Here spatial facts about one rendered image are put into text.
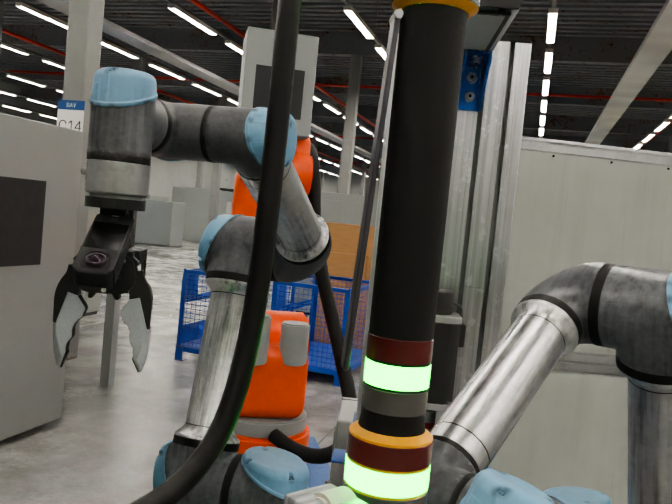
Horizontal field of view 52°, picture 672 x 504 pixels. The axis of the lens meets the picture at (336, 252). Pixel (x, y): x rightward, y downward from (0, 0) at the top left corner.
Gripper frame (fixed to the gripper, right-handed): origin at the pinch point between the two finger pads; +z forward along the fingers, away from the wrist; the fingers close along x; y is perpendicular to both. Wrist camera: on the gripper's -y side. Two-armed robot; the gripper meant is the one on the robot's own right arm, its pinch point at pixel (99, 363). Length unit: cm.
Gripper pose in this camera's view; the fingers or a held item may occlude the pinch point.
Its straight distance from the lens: 88.6
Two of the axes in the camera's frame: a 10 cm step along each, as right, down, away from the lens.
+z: -1.0, 9.9, 0.5
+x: -9.9, -0.9, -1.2
